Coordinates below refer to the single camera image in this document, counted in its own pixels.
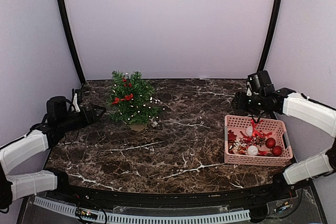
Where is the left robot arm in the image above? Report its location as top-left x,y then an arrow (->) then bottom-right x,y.
1,94 -> 106,214

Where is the red glitter ball left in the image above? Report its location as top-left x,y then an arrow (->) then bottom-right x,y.
265,137 -> 276,149

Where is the red glitter ball right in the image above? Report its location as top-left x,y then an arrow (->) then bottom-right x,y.
271,145 -> 283,157

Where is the red bow ornament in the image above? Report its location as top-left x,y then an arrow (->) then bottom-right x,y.
111,94 -> 133,105

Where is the white light battery box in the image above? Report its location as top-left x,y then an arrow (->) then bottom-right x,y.
151,121 -> 158,127

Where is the red berry sprig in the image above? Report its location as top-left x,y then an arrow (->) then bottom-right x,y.
122,76 -> 132,89

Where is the brown pine cone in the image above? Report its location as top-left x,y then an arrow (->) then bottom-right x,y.
256,136 -> 266,146

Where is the white slotted cable duct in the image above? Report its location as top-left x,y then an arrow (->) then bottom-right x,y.
33,197 -> 251,223

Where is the white ball ornament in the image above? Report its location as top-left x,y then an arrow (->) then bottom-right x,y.
246,145 -> 259,156
245,126 -> 254,136

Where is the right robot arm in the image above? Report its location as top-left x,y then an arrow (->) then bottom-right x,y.
232,70 -> 335,200

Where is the small green christmas tree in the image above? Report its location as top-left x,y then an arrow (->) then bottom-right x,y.
107,70 -> 165,131

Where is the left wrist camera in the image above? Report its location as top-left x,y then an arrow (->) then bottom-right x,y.
69,89 -> 82,112

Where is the pink plastic basket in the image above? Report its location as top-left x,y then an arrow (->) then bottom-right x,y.
224,115 -> 293,166

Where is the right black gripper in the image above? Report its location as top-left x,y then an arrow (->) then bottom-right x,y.
233,91 -> 265,115

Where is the white ball ornament lower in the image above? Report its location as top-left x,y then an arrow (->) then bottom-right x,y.
246,145 -> 259,156

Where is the fairy light string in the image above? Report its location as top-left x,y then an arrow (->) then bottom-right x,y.
111,71 -> 165,127

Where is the white ball ornament upper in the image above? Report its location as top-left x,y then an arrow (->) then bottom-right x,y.
245,126 -> 254,136

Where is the red glitter ball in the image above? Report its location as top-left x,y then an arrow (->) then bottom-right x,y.
265,137 -> 276,149
271,145 -> 283,157

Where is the black front table rail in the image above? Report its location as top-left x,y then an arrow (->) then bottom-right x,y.
47,166 -> 300,210

